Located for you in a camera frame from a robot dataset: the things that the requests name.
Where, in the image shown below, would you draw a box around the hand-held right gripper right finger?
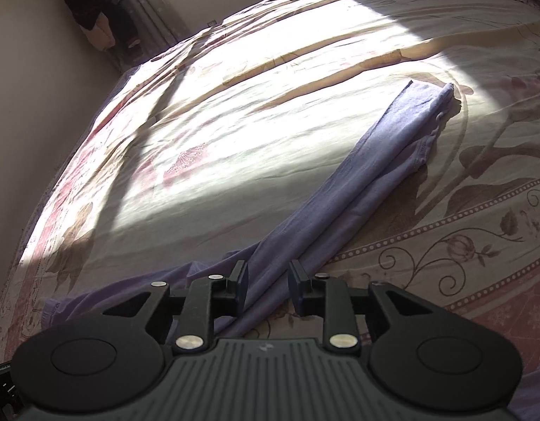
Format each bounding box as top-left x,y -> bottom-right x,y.
287,260 -> 433,354

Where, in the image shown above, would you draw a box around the grey star curtain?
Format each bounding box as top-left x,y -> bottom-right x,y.
107,0 -> 192,48

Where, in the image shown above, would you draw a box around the hanging pink garment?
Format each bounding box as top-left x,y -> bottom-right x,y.
82,13 -> 117,52

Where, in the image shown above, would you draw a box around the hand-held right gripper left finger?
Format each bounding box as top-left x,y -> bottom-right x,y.
101,260 -> 250,356

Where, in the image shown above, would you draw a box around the purple pants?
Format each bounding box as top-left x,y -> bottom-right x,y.
42,80 -> 462,348

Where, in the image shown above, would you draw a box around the hanging dark jacket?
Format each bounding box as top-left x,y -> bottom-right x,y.
59,0 -> 141,52

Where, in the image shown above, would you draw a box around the floral bed sheet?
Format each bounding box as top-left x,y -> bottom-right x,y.
0,0 -> 540,421

